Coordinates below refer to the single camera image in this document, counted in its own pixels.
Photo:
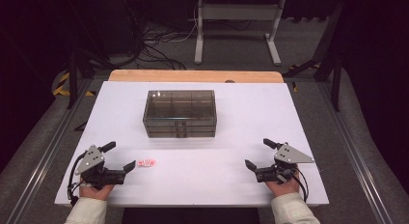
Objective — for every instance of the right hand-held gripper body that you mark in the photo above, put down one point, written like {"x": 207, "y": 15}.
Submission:
{"x": 283, "y": 167}

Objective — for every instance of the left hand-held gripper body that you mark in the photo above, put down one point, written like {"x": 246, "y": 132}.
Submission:
{"x": 96, "y": 172}

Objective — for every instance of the small red hair clip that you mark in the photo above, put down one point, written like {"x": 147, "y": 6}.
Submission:
{"x": 146, "y": 163}

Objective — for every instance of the smoked clear drawer box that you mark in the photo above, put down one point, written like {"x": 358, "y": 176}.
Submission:
{"x": 180, "y": 121}

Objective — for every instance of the person's left hand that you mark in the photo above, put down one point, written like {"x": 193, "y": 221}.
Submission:
{"x": 96, "y": 192}

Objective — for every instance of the person's right hand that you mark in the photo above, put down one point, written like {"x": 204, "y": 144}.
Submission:
{"x": 284, "y": 189}

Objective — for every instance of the black metal stand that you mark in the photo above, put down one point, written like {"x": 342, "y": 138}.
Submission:
{"x": 72, "y": 79}
{"x": 336, "y": 85}

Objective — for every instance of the yellow black floor tape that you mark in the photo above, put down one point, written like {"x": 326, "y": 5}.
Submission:
{"x": 61, "y": 84}

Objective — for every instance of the aluminium floor rail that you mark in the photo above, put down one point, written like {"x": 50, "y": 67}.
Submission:
{"x": 45, "y": 159}
{"x": 353, "y": 153}

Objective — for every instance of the white metal desk frame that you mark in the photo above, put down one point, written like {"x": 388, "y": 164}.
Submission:
{"x": 200, "y": 40}

